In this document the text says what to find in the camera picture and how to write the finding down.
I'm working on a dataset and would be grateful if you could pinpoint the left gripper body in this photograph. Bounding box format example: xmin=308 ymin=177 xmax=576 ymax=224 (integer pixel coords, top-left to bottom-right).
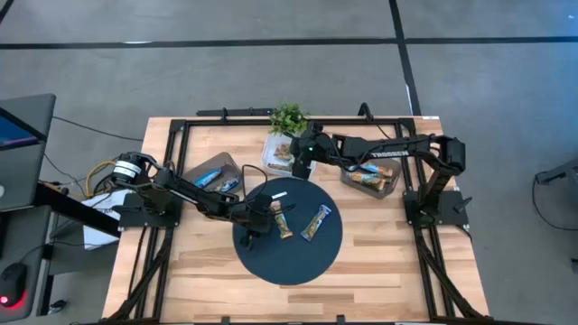
xmin=239 ymin=194 xmax=274 ymax=249

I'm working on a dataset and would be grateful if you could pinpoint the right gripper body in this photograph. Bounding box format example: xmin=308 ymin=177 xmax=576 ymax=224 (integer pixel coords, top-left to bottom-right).
xmin=288 ymin=122 xmax=338 ymax=164

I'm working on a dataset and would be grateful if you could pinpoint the white plastic bin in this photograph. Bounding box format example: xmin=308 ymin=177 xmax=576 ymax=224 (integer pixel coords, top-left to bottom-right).
xmin=260 ymin=133 xmax=317 ymax=180

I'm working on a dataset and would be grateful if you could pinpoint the small potted green plant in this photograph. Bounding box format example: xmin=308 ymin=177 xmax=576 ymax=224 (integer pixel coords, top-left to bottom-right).
xmin=268 ymin=102 xmax=312 ymax=136

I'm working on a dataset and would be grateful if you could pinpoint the round dark blue woven placemat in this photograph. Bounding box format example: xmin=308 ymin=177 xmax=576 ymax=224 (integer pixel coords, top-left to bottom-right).
xmin=231 ymin=176 xmax=344 ymax=286

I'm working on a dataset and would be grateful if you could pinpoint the grey translucent plastic bin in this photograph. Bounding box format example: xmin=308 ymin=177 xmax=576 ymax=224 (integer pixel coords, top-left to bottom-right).
xmin=339 ymin=155 xmax=403 ymax=200
xmin=180 ymin=151 xmax=245 ymax=196

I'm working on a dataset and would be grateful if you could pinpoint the black power strip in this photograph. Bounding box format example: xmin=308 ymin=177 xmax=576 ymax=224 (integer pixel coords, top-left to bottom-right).
xmin=197 ymin=107 xmax=276 ymax=117

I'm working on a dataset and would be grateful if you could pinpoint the white sheet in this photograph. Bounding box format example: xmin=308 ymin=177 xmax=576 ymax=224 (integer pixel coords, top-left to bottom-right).
xmin=82 ymin=191 xmax=130 ymax=250

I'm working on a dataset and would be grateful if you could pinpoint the black desk beam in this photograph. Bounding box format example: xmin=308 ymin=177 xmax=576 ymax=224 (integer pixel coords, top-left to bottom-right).
xmin=34 ymin=180 xmax=123 ymax=238

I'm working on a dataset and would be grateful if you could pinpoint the grey laptop with blue screen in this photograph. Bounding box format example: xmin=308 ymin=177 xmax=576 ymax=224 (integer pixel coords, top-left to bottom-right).
xmin=0 ymin=93 xmax=57 ymax=213

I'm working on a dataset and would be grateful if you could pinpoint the grey side desk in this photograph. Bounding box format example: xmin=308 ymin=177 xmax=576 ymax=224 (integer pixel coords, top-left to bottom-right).
xmin=0 ymin=205 xmax=55 ymax=320

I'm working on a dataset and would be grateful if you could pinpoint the grey metal stand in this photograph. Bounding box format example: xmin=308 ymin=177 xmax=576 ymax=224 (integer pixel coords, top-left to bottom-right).
xmin=535 ymin=157 xmax=578 ymax=186

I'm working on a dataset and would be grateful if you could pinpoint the black computer mouse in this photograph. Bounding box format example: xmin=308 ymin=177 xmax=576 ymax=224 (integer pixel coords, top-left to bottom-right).
xmin=0 ymin=262 xmax=29 ymax=311

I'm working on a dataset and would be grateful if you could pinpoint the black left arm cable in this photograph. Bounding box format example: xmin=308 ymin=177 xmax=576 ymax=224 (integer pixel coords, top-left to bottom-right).
xmin=242 ymin=163 xmax=269 ymax=200

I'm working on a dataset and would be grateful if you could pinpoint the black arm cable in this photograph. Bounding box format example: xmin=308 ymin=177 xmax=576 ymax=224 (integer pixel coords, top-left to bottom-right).
xmin=358 ymin=102 xmax=394 ymax=141
xmin=242 ymin=163 xmax=269 ymax=200

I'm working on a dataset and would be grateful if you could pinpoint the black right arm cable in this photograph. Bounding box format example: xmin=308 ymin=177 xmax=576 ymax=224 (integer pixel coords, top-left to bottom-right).
xmin=358 ymin=102 xmax=394 ymax=141

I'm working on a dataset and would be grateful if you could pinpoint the black aluminium table frame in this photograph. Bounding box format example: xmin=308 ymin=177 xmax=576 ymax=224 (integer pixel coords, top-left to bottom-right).
xmin=101 ymin=116 xmax=491 ymax=325

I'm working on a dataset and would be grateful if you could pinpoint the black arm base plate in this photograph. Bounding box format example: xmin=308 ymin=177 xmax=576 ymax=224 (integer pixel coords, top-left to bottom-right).
xmin=117 ymin=191 xmax=182 ymax=228
xmin=403 ymin=189 xmax=471 ymax=227

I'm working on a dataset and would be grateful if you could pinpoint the yellow cable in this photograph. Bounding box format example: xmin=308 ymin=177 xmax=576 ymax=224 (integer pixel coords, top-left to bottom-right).
xmin=85 ymin=160 xmax=118 ymax=186

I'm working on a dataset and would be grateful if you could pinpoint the thin black floor cable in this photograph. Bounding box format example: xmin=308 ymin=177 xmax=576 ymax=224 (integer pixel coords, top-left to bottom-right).
xmin=51 ymin=116 xmax=145 ymax=143

